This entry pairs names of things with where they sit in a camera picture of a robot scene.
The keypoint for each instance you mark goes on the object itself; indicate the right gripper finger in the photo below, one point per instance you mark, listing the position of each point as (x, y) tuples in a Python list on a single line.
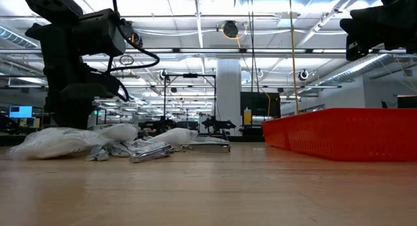
[(356, 48), (374, 24)]

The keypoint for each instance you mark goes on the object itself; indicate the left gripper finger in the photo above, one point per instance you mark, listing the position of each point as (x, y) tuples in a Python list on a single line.
[(70, 113)]

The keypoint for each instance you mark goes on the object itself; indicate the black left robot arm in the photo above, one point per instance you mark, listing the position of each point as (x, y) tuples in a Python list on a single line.
[(49, 3)]

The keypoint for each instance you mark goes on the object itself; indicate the red plastic mesh basket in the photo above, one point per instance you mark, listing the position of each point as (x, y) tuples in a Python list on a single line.
[(358, 135), (273, 133)]

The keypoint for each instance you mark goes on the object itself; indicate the black aluminium table frame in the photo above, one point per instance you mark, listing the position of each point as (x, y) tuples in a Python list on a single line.
[(9, 139)]

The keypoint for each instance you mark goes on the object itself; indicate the long packed metal nail file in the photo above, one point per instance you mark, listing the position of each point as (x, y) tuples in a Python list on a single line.
[(213, 147)]

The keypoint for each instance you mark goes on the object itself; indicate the black cabinet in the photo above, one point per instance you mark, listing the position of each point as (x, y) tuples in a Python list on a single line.
[(260, 104)]

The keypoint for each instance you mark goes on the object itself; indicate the silver ventilation duct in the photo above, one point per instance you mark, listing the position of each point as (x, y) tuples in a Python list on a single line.
[(16, 37), (358, 68)]

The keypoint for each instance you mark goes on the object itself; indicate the blue-screen computer monitor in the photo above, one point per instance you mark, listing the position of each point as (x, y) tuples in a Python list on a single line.
[(20, 111)]

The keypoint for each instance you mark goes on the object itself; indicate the black background station frame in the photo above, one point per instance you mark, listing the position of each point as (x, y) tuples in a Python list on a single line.
[(195, 75), (105, 117)]

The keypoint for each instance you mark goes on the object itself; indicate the yellow bottle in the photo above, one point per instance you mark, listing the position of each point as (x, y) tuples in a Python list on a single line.
[(247, 117)]

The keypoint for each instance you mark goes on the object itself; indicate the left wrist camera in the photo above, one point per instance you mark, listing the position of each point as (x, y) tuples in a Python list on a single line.
[(101, 87)]

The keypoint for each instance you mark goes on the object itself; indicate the black monitor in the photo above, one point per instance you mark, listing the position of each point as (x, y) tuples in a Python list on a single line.
[(407, 101)]

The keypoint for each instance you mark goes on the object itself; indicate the white building pillar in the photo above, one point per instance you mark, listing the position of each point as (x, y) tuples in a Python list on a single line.
[(228, 95)]

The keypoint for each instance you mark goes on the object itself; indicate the black background robot arm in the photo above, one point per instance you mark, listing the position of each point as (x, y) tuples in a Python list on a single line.
[(218, 124)]

